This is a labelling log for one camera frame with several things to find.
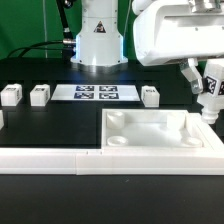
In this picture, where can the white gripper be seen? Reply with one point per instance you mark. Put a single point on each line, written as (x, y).
(167, 31)

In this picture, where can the white square tabletop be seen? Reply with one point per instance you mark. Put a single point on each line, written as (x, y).
(144, 128)

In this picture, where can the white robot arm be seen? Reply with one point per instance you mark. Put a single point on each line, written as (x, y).
(99, 45)

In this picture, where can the white sheet with fiducial tags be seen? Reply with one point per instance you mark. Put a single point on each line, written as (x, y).
(67, 92)

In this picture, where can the white part at left edge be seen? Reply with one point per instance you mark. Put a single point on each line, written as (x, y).
(1, 120)

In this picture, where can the white L-shaped fixture wall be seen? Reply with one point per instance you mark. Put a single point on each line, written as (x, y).
(208, 160)

